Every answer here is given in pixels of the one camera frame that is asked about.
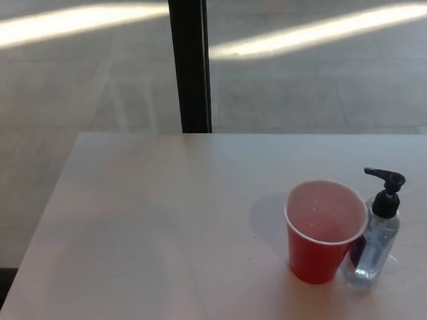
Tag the clear pump soap bottle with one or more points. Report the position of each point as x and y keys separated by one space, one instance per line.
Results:
x=373 y=244

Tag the black window frame post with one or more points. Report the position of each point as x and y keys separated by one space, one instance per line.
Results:
x=190 y=61

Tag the red plastic cup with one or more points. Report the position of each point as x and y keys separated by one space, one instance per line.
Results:
x=311 y=255

